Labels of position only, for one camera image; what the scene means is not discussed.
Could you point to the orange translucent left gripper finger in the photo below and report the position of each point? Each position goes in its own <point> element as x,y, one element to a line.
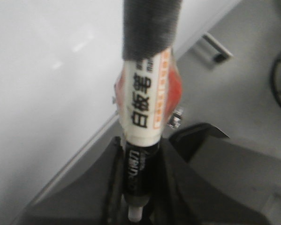
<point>174,93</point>

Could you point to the white black whiteboard marker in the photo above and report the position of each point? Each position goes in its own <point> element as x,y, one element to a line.
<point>149,30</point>

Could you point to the white whiteboard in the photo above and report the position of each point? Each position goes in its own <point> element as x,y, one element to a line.
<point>58,62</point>

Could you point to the grey wall socket plate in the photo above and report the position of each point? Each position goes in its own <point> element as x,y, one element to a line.
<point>212,52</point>

